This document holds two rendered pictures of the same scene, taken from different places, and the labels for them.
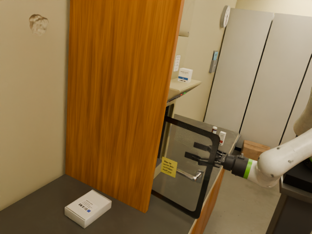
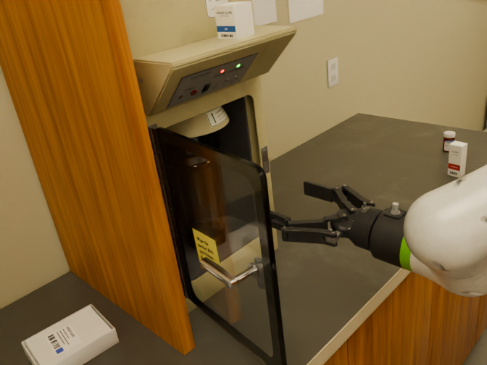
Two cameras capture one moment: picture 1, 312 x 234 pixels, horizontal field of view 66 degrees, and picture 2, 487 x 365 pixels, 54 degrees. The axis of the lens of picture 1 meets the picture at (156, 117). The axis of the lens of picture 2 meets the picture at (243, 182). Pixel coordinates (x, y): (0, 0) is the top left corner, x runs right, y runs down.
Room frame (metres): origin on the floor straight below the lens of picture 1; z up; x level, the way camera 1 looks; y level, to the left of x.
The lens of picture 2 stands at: (0.29, -0.46, 1.65)
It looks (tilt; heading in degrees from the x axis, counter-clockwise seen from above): 26 degrees down; 24
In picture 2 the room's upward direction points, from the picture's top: 8 degrees counter-clockwise
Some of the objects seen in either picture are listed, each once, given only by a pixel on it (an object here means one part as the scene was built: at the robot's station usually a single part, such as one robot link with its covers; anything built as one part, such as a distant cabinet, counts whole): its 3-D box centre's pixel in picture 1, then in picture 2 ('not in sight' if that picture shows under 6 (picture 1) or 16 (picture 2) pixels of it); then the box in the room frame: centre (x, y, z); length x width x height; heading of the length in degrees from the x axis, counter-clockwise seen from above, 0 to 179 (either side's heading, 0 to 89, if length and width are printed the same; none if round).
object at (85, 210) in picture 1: (88, 207); (70, 342); (0.84, 0.22, 0.96); 0.16 x 0.12 x 0.04; 152
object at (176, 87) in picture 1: (178, 93); (223, 68); (1.12, -0.09, 1.46); 0.32 x 0.11 x 0.10; 156
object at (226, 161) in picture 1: (223, 160); (357, 224); (1.02, -0.35, 1.20); 0.09 x 0.08 x 0.07; 66
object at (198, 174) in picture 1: (188, 173); (227, 268); (0.85, -0.17, 1.20); 0.10 x 0.05 x 0.03; 59
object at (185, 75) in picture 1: (185, 75); (234, 20); (1.16, -0.11, 1.54); 0.05 x 0.05 x 0.06; 68
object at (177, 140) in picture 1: (176, 165); (217, 248); (0.91, -0.12, 1.19); 0.30 x 0.01 x 0.40; 59
